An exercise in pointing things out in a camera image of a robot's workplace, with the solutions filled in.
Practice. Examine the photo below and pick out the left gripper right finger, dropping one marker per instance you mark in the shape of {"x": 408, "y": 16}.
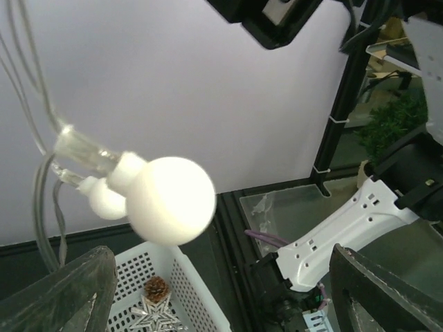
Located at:
{"x": 367, "y": 297}

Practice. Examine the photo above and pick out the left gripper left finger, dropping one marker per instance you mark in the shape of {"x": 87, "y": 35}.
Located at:
{"x": 77, "y": 297}

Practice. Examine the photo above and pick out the white plastic perforated basket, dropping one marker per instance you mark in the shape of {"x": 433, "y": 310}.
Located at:
{"x": 190, "y": 300}

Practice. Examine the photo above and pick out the white ball string lights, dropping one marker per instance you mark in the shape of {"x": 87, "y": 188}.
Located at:
{"x": 168, "y": 201}

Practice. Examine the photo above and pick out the small green christmas tree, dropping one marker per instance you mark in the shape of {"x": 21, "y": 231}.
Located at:
{"x": 392, "y": 121}

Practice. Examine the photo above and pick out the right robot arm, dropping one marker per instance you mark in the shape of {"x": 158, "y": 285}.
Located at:
{"x": 406, "y": 184}

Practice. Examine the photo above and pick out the brown pinecone ornament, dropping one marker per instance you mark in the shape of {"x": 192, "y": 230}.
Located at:
{"x": 156, "y": 289}

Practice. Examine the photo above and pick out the silver star ornament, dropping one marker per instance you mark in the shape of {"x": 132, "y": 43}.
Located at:
{"x": 156, "y": 316}

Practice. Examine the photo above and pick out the right black frame post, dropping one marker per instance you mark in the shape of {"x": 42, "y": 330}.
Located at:
{"x": 346, "y": 95}

